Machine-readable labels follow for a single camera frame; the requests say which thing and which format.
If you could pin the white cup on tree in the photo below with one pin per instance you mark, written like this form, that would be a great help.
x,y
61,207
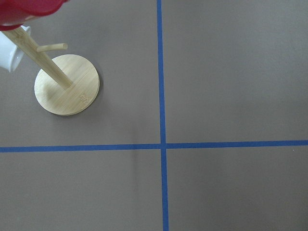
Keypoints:
x,y
10,54

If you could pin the red cup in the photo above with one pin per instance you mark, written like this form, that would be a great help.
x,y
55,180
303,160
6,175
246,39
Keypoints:
x,y
16,12

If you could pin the wooden mug tree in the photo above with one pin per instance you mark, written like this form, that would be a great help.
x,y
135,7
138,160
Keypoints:
x,y
65,85

